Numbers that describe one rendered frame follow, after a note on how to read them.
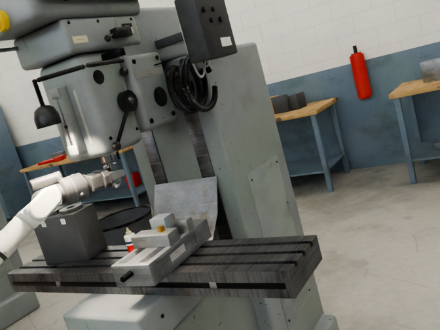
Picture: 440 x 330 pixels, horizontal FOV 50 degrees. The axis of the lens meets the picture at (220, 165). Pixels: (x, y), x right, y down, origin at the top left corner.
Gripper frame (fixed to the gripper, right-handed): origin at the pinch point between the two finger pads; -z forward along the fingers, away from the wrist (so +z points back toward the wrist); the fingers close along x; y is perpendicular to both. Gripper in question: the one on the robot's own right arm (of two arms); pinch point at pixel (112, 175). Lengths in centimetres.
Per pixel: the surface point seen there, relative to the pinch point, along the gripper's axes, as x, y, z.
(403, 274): 18, 121, -169
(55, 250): 34.5, 25.3, 16.9
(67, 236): 27.3, 20.1, 13.0
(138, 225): 162, 65, -75
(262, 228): -4, 41, -53
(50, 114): -13.4, -24.2, 18.2
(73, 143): -5.6, -14.3, 11.6
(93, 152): -7.1, -9.6, 6.8
